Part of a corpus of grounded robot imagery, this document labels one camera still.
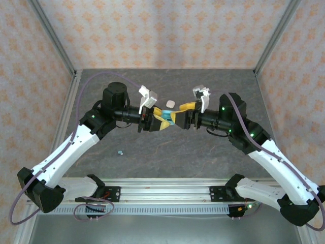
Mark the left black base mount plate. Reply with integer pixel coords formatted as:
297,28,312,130
100,186,121,203

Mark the grey metal panel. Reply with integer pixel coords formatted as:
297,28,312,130
29,215,301,244

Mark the blue earbud charging case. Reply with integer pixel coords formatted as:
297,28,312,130
161,109,176,127

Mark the red orange base wiring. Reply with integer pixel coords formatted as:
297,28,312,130
86,192,112,204

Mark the right aluminium frame post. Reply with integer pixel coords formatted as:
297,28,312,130
253,0,303,75

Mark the aluminium side rail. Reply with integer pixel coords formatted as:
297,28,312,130
50,69,83,156

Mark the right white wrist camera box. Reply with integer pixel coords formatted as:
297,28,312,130
192,85,212,114

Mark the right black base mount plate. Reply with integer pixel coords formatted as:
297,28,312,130
208,185,238,203

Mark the aluminium cross beam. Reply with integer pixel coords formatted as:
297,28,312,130
26,177,304,204

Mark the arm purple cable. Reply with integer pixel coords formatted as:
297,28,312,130
10,71,143,226
210,90,325,232

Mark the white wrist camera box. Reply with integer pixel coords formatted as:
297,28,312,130
192,85,212,114
138,85,158,114

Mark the slotted grey cable duct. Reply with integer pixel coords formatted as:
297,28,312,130
37,204,257,216

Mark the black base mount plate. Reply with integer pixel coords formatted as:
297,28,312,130
100,186,121,203
208,185,238,203

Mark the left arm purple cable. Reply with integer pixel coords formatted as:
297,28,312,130
10,71,143,226

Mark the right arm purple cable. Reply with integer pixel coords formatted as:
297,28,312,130
210,90,325,232

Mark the aluminium frame post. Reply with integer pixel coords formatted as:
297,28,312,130
253,0,303,75
27,0,77,75

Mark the left aluminium frame post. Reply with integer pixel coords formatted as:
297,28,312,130
27,0,77,75

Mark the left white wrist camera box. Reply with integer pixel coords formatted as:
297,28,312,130
138,85,158,114

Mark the small lit circuit board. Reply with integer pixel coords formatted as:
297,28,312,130
237,200,262,211

